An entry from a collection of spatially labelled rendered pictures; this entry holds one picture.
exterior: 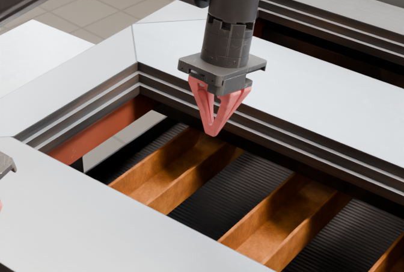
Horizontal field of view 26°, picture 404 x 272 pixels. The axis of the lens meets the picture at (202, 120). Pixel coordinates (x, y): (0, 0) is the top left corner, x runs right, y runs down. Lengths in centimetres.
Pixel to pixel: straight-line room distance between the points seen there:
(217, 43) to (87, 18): 244
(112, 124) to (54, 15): 211
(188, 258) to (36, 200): 22
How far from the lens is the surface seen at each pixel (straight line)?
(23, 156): 120
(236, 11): 100
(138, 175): 140
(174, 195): 136
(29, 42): 171
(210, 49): 102
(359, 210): 160
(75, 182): 114
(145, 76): 138
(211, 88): 101
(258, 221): 133
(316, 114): 127
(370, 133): 124
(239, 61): 103
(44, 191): 113
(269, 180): 165
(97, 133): 137
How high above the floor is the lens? 155
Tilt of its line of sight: 34 degrees down
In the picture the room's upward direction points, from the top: straight up
